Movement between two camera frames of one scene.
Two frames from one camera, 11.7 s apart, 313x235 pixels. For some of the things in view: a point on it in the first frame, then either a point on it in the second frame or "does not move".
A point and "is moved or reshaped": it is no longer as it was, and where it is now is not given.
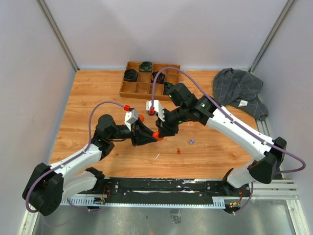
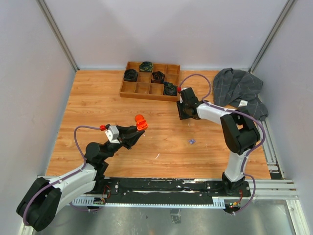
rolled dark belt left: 130,75 does not move
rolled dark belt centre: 160,79 does not move
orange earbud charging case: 141,117 does not move
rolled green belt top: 146,66 does not move
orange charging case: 156,135 is moved or reshaped
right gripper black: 164,128 -> 182,115
